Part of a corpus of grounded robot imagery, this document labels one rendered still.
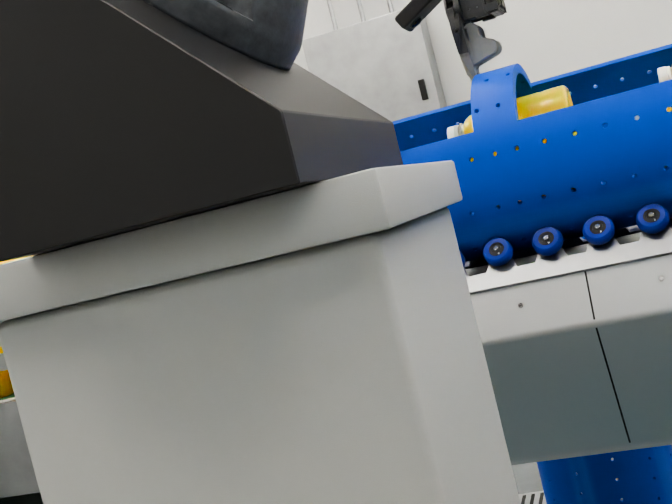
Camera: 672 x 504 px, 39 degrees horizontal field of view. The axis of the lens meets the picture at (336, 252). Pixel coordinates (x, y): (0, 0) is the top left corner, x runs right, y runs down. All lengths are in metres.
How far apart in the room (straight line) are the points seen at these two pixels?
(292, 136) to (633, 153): 0.86
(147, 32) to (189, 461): 0.29
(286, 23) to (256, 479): 0.34
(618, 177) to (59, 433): 0.90
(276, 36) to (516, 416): 0.89
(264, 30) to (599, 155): 0.73
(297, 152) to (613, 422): 1.00
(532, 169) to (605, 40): 3.49
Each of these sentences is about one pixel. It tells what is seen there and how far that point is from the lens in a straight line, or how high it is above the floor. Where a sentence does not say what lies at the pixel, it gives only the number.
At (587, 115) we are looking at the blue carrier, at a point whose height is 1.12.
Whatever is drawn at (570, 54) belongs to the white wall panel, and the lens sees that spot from 4.86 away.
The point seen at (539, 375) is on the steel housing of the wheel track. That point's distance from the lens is 1.45.
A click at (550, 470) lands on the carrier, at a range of 2.11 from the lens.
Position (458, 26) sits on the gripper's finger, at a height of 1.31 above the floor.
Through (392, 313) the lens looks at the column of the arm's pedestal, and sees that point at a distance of 0.61.
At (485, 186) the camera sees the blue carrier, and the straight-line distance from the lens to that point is 1.40.
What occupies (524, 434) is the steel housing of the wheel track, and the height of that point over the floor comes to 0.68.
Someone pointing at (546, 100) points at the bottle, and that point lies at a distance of 1.50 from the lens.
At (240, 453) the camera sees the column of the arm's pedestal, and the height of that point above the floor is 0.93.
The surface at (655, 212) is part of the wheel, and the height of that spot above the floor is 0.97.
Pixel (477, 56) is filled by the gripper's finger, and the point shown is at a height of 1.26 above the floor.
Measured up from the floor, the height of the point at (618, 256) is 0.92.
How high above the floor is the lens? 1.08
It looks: 2 degrees down
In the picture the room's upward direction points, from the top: 14 degrees counter-clockwise
